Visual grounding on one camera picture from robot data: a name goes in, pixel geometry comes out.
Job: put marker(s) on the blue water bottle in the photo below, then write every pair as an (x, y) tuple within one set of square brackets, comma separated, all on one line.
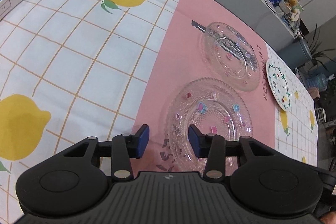
[(317, 81)]

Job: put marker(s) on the white painted ceramic plate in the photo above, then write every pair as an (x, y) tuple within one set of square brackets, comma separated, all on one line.
[(278, 82)]

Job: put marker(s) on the grey round trash can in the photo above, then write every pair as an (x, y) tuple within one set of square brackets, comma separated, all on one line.
[(296, 52)]

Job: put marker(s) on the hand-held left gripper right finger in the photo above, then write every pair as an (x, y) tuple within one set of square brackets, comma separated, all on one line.
[(194, 142)]

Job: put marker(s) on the clear glass plate flower stickers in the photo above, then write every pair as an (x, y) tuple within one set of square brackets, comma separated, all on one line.
[(210, 98), (228, 66)]

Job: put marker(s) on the white round hand fan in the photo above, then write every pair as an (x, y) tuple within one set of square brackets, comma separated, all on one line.
[(295, 14)]

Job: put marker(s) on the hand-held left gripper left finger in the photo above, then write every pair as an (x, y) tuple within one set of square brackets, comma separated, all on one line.
[(143, 140)]

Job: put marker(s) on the dark potted floor plant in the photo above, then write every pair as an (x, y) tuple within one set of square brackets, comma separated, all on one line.
[(319, 53)]

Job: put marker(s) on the lemon print checked tablecloth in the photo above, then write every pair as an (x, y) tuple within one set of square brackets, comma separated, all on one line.
[(78, 56)]

